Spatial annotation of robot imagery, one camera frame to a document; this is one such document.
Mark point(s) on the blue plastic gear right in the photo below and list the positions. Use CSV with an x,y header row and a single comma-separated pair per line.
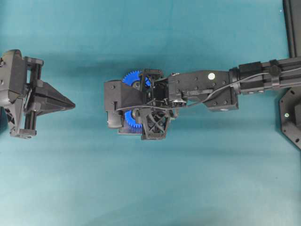
x,y
131,120

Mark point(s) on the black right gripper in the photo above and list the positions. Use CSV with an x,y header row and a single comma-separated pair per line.
x,y
157,110

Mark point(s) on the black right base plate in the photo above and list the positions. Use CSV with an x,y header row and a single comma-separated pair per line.
x,y
290,115

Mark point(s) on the blue plastic gear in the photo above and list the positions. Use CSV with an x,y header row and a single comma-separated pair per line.
x,y
133,79
131,120

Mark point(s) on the blue plastic gear left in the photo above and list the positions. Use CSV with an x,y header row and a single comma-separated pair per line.
x,y
133,79

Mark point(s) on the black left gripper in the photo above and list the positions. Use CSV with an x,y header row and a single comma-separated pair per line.
x,y
17,79

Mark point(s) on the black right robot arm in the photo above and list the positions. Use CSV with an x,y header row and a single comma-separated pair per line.
x,y
217,90

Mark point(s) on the black right frame rail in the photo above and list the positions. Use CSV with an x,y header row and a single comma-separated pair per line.
x,y
292,13

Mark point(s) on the grey metal fixture block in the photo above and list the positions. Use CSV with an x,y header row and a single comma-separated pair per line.
x,y
126,130

